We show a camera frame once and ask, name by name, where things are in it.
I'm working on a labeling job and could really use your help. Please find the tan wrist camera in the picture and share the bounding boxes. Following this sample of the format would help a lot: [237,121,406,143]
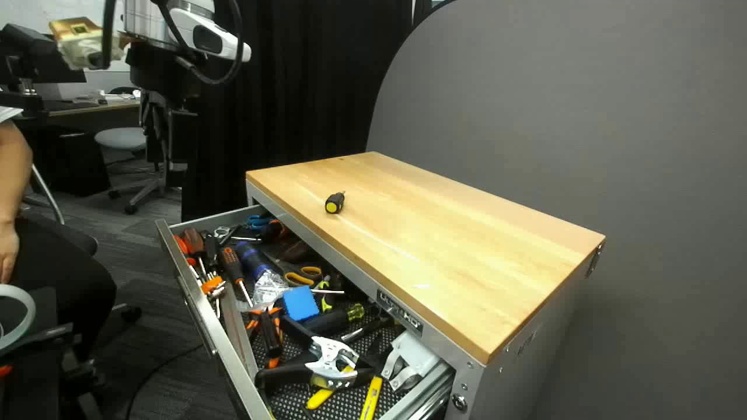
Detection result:
[49,14,105,49]

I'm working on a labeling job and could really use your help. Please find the person's bare hand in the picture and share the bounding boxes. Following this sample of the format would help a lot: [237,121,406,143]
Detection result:
[0,220,21,286]

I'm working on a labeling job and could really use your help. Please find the black under-desk cabinet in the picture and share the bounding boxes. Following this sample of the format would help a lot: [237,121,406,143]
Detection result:
[32,127,113,199]

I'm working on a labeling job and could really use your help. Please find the black office chair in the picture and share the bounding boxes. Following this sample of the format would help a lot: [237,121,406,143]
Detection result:
[0,162,146,420]

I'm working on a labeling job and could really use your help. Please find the orange black handled screwdriver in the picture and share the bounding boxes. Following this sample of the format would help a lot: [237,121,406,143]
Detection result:
[219,245,254,308]

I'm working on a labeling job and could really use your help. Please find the thin black floor cable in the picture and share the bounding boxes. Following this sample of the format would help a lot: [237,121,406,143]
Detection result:
[123,342,206,420]

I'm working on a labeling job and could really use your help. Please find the blue rectangular block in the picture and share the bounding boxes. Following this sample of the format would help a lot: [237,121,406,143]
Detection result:
[281,286,323,324]

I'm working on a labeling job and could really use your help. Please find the person's bare forearm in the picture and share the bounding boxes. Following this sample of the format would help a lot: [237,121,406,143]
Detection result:
[0,121,36,230]

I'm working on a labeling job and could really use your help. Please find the yellow orange handled pliers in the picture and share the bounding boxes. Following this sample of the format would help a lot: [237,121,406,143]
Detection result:
[282,263,328,289]

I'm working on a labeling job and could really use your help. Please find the clear plastic bag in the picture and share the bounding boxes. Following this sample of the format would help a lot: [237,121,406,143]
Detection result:
[249,267,293,311]

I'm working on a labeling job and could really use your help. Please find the black computer monitor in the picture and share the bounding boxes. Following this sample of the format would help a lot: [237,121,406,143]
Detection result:
[0,21,89,84]

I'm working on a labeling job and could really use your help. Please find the black yellow stubby screwdriver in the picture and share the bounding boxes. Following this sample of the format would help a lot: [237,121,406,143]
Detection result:
[323,189,347,218]

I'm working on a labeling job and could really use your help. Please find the hex key set orange holder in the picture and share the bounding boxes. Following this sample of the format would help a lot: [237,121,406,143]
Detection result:
[195,260,228,302]

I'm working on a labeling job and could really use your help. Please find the grey curved partition panel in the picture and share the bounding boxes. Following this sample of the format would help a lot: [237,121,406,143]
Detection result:
[364,0,747,420]

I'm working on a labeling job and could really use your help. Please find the yellow tool handle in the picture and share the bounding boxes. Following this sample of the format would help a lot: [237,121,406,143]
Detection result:
[303,386,339,413]

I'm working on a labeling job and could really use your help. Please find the grey metal tool drawer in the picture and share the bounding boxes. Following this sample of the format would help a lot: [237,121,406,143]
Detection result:
[155,203,458,420]

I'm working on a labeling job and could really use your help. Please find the black curtain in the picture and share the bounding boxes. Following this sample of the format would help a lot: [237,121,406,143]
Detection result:
[183,0,415,221]

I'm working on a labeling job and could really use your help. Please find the grey tool cabinet wooden top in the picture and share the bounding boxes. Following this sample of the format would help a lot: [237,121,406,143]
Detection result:
[245,150,608,420]

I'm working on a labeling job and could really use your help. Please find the yellow utility knife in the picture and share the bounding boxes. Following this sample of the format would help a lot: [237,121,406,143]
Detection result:
[358,373,385,420]

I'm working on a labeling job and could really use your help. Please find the person's black trouser leg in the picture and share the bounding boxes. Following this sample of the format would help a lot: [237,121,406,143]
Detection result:
[10,214,120,365]

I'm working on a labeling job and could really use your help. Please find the black yellow handled tool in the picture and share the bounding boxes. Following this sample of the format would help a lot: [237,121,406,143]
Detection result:
[307,298,368,338]

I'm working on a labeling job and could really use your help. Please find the white ring-shaped tube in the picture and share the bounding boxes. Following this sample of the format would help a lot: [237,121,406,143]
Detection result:
[0,282,40,352]

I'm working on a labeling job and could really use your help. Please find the silver metal clamp tool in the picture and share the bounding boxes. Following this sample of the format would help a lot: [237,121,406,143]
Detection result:
[378,329,444,393]

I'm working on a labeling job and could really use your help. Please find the wooden office desk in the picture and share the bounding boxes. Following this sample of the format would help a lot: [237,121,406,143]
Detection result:
[0,91,148,132]

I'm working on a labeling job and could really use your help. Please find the grey seat office chair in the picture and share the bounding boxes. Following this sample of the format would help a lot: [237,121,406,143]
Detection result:
[94,127,184,218]

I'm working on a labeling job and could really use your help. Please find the silver locking pliers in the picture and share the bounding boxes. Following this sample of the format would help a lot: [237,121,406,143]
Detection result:
[254,335,364,394]

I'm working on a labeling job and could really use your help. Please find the blue black handled screwdriver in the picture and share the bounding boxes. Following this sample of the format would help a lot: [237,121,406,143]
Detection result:
[231,238,276,286]

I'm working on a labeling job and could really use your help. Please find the orange black handled pliers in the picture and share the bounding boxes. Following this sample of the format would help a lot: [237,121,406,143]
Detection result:
[245,305,288,373]

